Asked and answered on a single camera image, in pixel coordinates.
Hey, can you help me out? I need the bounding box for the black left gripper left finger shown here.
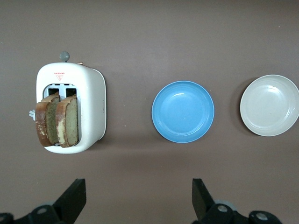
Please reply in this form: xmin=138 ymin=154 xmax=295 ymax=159
xmin=0 ymin=178 xmax=87 ymax=224

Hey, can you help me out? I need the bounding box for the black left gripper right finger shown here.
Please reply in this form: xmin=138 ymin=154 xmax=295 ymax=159
xmin=191 ymin=178 xmax=284 ymax=224

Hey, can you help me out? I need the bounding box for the brown toast slice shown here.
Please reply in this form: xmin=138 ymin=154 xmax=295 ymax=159
xmin=55 ymin=94 xmax=78 ymax=148
xmin=35 ymin=91 xmax=61 ymax=147

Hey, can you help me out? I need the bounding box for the blue plate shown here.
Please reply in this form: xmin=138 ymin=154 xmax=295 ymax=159
xmin=151 ymin=80 xmax=215 ymax=144

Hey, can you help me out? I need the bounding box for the beige plate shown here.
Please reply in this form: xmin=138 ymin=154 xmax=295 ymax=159
xmin=240 ymin=74 xmax=299 ymax=137

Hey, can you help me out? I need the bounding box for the white two-slot toaster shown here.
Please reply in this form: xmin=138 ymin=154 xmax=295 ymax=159
xmin=28 ymin=51 xmax=107 ymax=154

